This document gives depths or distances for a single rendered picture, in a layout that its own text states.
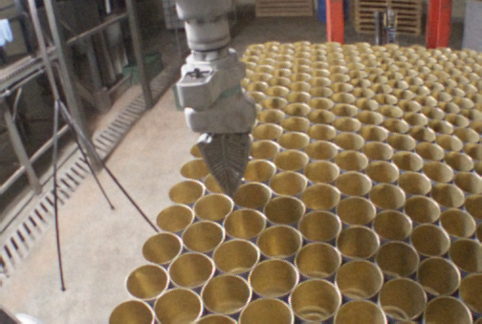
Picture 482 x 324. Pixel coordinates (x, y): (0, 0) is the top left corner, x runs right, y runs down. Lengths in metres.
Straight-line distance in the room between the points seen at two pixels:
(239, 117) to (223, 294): 0.27
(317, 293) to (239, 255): 0.14
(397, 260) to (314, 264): 0.14
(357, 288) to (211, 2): 0.46
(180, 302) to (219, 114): 0.28
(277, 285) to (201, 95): 0.32
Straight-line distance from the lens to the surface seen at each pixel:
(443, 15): 1.62
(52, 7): 2.78
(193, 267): 0.56
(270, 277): 0.54
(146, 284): 0.57
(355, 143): 0.77
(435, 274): 0.57
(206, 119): 0.51
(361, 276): 0.54
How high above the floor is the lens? 1.58
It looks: 31 degrees down
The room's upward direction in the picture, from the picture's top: 7 degrees counter-clockwise
